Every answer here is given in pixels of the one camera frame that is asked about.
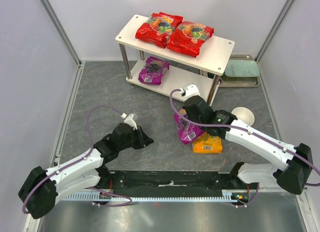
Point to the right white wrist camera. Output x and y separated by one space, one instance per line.
188 91

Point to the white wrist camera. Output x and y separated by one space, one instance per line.
130 119
188 91

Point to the orange mango candy bag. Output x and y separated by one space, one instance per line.
207 144

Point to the white and red bowl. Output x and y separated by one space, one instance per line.
244 114

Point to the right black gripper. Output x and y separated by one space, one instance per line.
191 109

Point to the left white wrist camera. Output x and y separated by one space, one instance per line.
130 119

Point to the purple grape candy bag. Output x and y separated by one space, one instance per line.
153 71
187 132

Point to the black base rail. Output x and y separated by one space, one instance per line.
124 180

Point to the white slotted cable duct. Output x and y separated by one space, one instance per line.
159 194

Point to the red fruit candy bag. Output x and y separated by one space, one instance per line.
188 38
158 29

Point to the metal tray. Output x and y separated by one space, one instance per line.
226 81

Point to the white two-tier wooden shelf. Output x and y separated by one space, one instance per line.
211 62

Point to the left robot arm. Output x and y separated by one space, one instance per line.
44 188

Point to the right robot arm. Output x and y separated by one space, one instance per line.
289 166

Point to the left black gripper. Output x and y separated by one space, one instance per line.
139 138

